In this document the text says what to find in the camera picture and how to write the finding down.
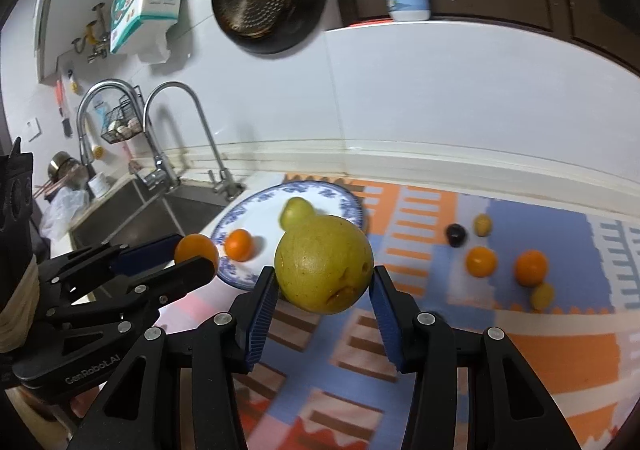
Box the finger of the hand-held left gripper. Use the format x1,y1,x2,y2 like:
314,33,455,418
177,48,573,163
37,233,187,303
30,256,217,362

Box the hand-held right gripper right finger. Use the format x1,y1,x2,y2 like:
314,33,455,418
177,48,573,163
370,266,583,450

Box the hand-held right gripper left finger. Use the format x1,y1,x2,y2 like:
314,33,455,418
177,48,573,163
67,266,281,450

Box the orange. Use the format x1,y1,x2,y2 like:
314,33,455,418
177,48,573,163
465,246,499,279
224,228,255,263
174,233,221,276
515,250,550,287

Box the green apple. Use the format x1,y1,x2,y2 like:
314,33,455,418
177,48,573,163
274,214,375,316

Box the blue patterned white plate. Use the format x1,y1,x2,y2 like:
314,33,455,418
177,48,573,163
209,181,368,292

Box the yellow pear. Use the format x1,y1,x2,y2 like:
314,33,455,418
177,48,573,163
279,196,321,231

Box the steel sink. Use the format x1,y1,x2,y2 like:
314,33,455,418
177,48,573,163
69,175,246,261

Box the red chopsticks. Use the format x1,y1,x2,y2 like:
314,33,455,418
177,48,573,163
32,177,66,199

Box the clear plastic bag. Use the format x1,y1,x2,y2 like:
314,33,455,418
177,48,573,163
39,187,91,241

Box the steel pot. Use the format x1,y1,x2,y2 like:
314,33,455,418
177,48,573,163
47,151,81,191

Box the white cup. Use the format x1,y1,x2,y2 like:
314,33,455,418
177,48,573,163
87,173,112,198

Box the red and black kitchen tool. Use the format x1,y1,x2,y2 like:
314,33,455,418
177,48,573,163
55,80,74,138

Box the tall pull-down faucet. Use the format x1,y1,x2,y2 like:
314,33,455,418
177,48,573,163
76,79,181,191

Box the colourful foam mat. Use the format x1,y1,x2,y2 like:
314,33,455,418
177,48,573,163
155,173,640,450

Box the gooseneck steel faucet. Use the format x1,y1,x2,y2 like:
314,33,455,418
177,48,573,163
142,81,246,201

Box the black wire basket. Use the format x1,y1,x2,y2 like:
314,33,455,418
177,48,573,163
100,97,146,145

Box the metal wall fitting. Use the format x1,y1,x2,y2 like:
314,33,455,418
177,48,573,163
72,2,111,63

